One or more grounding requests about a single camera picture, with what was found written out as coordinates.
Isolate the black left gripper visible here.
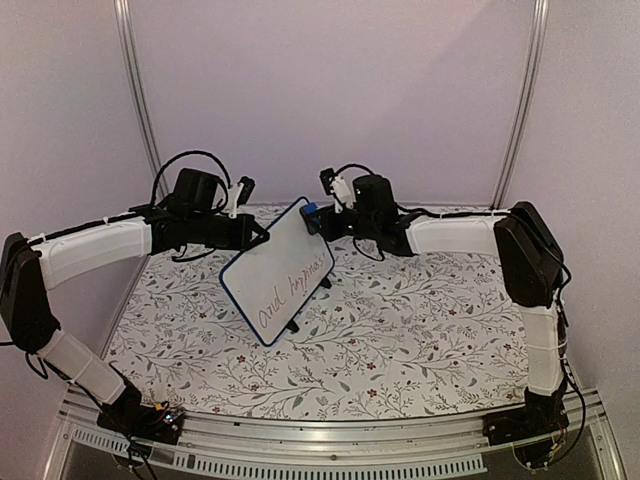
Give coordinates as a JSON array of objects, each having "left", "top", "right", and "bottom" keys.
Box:
[{"left": 189, "top": 212, "right": 271, "bottom": 252}]

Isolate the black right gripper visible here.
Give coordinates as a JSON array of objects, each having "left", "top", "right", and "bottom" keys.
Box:
[{"left": 305, "top": 205, "right": 378, "bottom": 243}]

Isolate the blue whiteboard eraser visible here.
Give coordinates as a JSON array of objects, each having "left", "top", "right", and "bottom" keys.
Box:
[{"left": 300, "top": 202, "right": 318, "bottom": 218}]

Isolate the small blue-framed whiteboard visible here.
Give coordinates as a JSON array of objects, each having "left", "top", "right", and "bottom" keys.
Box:
[{"left": 219, "top": 196, "right": 335, "bottom": 347}]

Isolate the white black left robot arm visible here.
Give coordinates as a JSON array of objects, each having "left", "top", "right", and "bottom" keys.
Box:
[{"left": 1, "top": 168, "right": 269, "bottom": 435}]

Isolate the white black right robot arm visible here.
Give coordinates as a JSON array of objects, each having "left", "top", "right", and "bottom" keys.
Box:
[{"left": 300, "top": 169, "right": 569, "bottom": 436}]

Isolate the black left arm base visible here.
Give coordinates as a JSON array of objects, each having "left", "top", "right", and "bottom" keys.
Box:
[{"left": 97, "top": 400, "right": 185, "bottom": 445}]

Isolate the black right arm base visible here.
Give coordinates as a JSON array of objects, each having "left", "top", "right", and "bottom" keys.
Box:
[{"left": 482, "top": 401, "right": 569, "bottom": 470}]

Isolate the floral patterned tablecloth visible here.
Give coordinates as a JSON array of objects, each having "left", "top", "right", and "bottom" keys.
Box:
[{"left": 105, "top": 236, "right": 529, "bottom": 421}]

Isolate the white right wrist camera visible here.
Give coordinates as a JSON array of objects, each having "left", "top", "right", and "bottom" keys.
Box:
[{"left": 319, "top": 168, "right": 355, "bottom": 213}]

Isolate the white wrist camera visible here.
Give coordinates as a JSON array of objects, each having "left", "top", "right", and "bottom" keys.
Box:
[
  {"left": 226, "top": 176, "right": 255, "bottom": 219},
  {"left": 319, "top": 168, "right": 355, "bottom": 213}
]

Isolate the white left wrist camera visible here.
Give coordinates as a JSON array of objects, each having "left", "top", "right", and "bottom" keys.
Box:
[{"left": 226, "top": 176, "right": 255, "bottom": 219}]

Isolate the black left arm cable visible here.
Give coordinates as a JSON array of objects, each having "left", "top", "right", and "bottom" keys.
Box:
[{"left": 149, "top": 148, "right": 234, "bottom": 201}]

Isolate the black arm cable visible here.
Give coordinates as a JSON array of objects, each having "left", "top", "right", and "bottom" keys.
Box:
[
  {"left": 149, "top": 148, "right": 234, "bottom": 201},
  {"left": 329, "top": 163, "right": 586, "bottom": 441}
]

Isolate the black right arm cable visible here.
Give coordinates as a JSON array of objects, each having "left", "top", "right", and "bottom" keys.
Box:
[{"left": 329, "top": 163, "right": 586, "bottom": 441}]

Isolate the left aluminium frame post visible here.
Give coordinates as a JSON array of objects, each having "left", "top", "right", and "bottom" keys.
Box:
[{"left": 113, "top": 0, "right": 163, "bottom": 178}]

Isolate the aluminium frame post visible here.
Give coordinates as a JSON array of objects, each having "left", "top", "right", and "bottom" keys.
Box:
[
  {"left": 113, "top": 0, "right": 163, "bottom": 178},
  {"left": 491, "top": 0, "right": 549, "bottom": 209}
]

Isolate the aluminium front rail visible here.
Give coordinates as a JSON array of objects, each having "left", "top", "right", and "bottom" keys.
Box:
[{"left": 44, "top": 389, "right": 627, "bottom": 479}]

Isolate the right aluminium frame post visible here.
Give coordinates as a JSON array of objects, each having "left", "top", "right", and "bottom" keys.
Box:
[{"left": 491, "top": 0, "right": 549, "bottom": 209}]

